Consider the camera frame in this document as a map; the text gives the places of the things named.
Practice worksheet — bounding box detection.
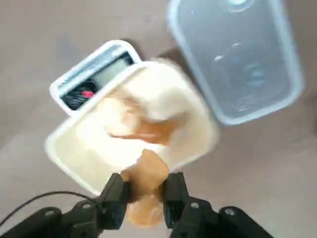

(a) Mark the thin black cable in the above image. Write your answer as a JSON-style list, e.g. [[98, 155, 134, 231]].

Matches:
[[0, 190, 101, 226]]

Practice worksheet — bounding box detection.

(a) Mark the digital kitchen scale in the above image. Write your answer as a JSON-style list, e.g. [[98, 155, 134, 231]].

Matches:
[[49, 39, 144, 117]]

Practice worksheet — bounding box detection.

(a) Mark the clear plastic lid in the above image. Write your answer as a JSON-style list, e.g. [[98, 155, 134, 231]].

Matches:
[[167, 0, 305, 127]]

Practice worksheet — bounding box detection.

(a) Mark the tan toy bread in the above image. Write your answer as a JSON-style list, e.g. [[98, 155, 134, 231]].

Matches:
[[121, 148, 170, 228]]

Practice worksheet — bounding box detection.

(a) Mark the white toy bun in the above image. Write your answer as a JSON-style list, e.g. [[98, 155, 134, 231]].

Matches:
[[125, 58, 199, 121]]

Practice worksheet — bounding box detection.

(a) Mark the brown toy pastry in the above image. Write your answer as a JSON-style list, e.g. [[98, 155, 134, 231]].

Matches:
[[105, 95, 180, 147]]

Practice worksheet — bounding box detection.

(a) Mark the beige plastic container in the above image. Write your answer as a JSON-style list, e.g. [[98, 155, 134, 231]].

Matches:
[[44, 59, 221, 197]]

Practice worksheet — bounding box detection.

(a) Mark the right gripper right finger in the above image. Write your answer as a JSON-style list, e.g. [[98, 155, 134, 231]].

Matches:
[[164, 172, 273, 238]]

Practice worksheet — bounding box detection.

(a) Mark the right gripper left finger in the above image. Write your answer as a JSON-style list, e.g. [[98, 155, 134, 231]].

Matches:
[[0, 173, 130, 238]]

